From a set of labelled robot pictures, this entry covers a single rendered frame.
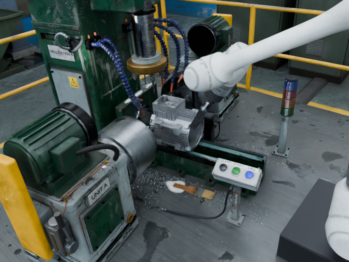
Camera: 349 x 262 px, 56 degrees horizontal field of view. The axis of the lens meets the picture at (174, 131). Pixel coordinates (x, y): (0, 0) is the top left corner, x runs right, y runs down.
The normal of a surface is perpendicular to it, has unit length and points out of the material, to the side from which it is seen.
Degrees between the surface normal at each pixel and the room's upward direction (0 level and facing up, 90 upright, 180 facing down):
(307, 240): 2
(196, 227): 0
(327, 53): 90
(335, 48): 90
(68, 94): 90
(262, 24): 90
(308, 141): 0
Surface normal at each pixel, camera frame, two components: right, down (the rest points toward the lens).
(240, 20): -0.64, 0.44
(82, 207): 0.87, 0.22
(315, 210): -0.07, -0.86
